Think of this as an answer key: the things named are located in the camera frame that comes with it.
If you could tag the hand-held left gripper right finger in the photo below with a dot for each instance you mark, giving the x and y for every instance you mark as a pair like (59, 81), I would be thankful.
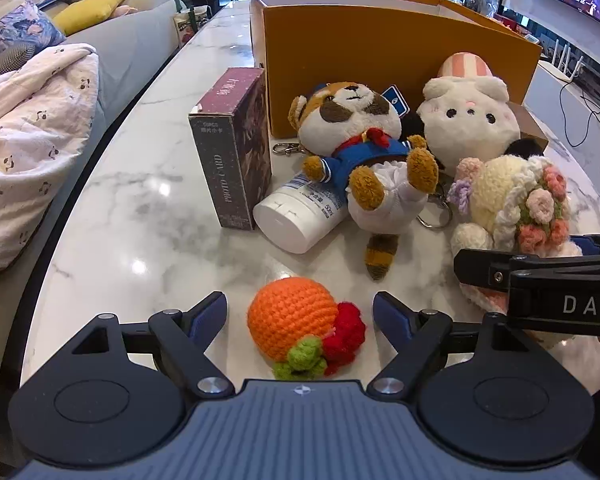
(391, 317)

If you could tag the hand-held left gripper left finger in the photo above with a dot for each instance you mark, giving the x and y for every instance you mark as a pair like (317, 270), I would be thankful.
(211, 314)

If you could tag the crochet orange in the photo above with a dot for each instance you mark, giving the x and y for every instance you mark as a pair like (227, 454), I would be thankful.
(290, 315)

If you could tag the crochet doll with flowers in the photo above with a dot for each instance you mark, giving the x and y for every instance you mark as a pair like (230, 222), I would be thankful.
(500, 185)

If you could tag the white lotion tube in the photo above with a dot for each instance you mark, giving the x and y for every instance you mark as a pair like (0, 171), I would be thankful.
(290, 220)

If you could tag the gold rectangular box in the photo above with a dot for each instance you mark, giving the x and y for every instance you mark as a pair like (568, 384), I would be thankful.
(527, 122)

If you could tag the white bunny plush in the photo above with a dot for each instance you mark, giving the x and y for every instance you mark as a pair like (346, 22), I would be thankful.
(460, 120)

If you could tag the dark photo card box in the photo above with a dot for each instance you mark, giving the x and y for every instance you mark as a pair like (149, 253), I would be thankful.
(235, 160)

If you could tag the red panda sailor plush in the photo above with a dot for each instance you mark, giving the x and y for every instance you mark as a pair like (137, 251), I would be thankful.
(360, 110)

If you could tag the orange cardboard box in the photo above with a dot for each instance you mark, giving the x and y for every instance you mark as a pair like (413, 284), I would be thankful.
(355, 45)

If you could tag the white marble television cabinet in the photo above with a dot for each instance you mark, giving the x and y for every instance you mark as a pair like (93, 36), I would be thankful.
(580, 125)

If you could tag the white router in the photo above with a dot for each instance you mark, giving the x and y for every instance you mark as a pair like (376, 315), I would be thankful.
(562, 72)

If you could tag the blue plush tag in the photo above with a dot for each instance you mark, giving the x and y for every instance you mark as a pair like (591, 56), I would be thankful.
(392, 101)

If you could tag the panda printed blanket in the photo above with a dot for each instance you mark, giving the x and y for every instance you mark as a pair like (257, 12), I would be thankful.
(30, 135)

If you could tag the grey sofa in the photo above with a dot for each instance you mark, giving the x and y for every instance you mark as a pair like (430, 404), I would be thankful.
(130, 45)

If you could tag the printed paper bag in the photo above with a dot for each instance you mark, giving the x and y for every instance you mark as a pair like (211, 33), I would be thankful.
(187, 25)

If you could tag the yellow pillow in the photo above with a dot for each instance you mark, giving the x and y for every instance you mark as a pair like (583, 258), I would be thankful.
(90, 10)

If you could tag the blue floral pillow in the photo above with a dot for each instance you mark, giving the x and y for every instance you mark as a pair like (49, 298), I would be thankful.
(20, 30)

